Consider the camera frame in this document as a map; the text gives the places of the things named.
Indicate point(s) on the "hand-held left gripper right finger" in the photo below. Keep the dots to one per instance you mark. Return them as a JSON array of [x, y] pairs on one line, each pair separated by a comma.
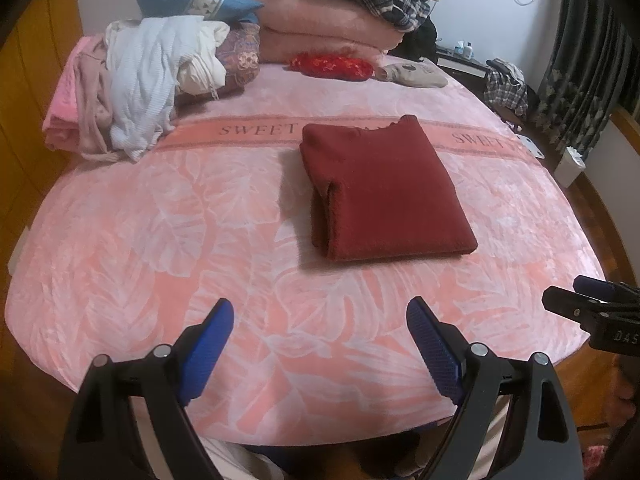
[[435, 350]]

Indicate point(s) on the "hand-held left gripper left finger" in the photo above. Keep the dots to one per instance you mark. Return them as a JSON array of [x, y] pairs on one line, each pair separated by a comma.
[[207, 350]]

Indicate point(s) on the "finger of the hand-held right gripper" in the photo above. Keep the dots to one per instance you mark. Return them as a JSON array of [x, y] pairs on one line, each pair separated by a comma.
[[570, 302], [600, 287]]

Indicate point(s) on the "dark red sweater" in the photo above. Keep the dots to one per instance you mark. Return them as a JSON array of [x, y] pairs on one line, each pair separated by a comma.
[[390, 195]]

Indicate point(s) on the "pink leaf-print blanket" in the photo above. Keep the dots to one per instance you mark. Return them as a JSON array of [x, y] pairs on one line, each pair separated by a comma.
[[175, 260]]

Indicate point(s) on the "person's light trousers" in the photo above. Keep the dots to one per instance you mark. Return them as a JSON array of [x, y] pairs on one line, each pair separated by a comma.
[[235, 460]]

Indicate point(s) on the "white waste bin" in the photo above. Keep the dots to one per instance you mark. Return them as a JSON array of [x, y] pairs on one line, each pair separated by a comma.
[[567, 170]]

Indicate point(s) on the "white power strip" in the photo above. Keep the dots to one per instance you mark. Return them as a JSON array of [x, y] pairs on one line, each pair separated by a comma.
[[530, 146]]

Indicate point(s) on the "dark floral curtain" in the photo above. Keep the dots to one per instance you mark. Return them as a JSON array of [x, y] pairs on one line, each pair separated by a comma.
[[575, 85]]

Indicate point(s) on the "light plaid shirt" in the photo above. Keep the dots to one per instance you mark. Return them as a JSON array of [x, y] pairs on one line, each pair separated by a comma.
[[505, 90]]

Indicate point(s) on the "dark nightstand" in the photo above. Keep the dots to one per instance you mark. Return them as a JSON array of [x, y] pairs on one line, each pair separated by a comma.
[[465, 65]]

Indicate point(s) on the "dusty pink garment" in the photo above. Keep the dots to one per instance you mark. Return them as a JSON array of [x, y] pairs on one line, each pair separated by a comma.
[[92, 110]]

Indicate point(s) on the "white striped garment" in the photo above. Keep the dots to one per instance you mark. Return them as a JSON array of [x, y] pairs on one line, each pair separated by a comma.
[[145, 90]]

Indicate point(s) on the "small bottle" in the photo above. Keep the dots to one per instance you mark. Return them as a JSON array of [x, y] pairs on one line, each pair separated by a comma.
[[467, 50]]

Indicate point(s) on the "cream cloth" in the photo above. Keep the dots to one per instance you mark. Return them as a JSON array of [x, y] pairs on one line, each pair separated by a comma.
[[200, 72]]

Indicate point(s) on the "bright pink towel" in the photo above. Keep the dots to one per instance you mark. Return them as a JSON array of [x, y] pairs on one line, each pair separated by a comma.
[[62, 105]]

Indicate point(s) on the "purple patterned pillow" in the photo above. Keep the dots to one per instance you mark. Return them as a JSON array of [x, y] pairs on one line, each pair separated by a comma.
[[242, 57]]

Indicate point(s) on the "black garment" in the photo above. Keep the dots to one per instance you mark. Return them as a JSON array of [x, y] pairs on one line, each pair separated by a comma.
[[422, 40]]

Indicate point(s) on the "red patterned pouch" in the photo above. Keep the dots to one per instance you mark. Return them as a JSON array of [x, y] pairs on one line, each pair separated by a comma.
[[330, 65]]

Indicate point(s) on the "yellow wooden wardrobe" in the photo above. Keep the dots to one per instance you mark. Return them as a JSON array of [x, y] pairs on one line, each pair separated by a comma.
[[35, 85]]

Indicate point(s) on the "folded pink blanket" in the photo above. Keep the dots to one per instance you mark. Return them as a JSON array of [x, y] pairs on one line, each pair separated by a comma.
[[320, 25]]

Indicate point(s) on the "blue pillow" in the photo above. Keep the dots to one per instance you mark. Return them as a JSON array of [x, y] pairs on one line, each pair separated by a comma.
[[165, 2]]

